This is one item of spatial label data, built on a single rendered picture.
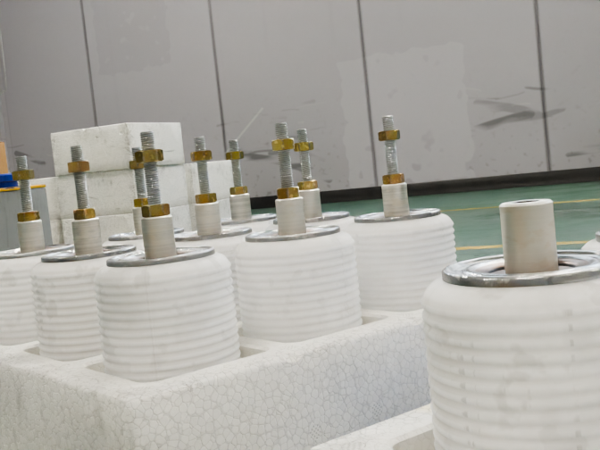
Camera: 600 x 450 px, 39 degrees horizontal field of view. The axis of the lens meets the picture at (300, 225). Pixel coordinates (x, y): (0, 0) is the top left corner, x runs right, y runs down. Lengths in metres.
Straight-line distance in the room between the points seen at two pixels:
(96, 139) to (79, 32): 3.95
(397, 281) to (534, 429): 0.38
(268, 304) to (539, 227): 0.32
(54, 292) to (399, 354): 0.27
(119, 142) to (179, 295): 2.94
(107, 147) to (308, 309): 2.93
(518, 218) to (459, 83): 5.58
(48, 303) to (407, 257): 0.29
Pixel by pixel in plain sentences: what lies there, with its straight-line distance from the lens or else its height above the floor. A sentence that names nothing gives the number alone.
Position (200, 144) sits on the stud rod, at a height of 0.33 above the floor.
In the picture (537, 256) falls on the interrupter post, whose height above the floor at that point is 0.26.
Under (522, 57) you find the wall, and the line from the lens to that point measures 5.86.
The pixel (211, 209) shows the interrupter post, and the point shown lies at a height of 0.28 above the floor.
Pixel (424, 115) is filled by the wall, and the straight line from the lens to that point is 6.00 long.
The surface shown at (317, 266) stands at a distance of 0.63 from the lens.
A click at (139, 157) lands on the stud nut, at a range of 0.60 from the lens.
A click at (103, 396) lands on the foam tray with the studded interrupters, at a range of 0.55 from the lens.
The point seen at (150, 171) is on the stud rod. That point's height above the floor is 0.31.
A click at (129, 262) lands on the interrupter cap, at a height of 0.25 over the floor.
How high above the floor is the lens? 0.31
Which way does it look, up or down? 4 degrees down
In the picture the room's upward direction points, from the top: 6 degrees counter-clockwise
